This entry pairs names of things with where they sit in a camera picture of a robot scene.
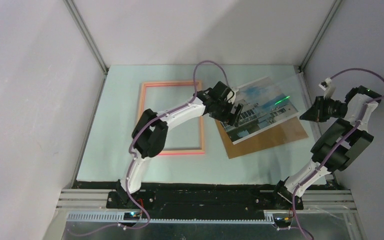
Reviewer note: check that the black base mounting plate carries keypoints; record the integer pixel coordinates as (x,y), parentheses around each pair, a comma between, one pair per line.
(160,195)

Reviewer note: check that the left aluminium corner post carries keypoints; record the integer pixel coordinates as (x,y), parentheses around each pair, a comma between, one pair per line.
(86,34)

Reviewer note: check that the building and sky photo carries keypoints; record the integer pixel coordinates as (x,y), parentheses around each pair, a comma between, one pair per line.
(253,121)

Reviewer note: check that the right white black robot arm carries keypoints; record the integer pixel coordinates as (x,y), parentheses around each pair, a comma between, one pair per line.
(339,145)

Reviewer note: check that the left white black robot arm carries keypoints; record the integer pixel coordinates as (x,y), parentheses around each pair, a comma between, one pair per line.
(150,133)

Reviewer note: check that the brown backing board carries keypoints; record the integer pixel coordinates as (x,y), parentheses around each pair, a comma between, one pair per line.
(284,133)

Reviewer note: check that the aluminium corner post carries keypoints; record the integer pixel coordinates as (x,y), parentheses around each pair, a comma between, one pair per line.
(334,8)
(86,34)

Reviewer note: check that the orange wooden picture frame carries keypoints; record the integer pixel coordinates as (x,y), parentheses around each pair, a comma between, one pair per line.
(187,138)

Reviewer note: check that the clear acrylic sheet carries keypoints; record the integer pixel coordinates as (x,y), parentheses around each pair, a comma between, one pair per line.
(266,94)

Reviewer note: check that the right aluminium corner post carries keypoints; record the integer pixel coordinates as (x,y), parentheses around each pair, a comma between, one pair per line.
(334,8)

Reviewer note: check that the aluminium front rail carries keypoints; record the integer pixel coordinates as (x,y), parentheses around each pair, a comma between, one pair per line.
(91,206)

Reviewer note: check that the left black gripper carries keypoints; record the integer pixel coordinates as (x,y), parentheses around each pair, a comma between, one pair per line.
(226,117)

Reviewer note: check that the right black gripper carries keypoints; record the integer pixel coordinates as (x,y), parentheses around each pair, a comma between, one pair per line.
(316,112)

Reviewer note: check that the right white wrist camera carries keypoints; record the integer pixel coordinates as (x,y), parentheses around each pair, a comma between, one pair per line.
(328,88)

